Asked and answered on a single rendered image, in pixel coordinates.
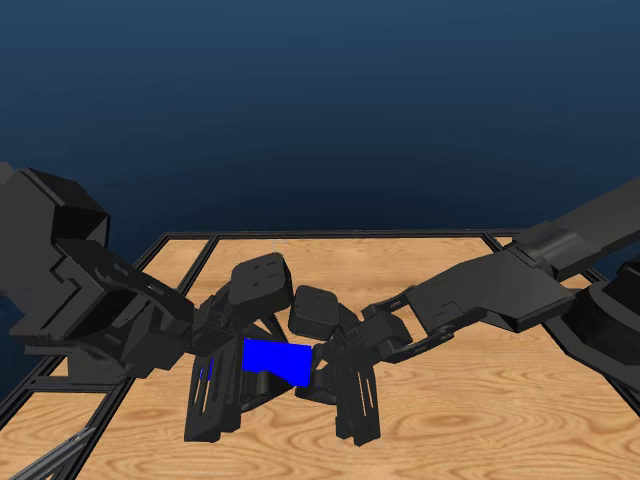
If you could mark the blue hollow socket block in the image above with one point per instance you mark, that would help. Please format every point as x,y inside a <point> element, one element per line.
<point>280,357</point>

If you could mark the silver aluminium rail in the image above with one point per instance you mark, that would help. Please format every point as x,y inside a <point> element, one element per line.
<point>55,452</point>

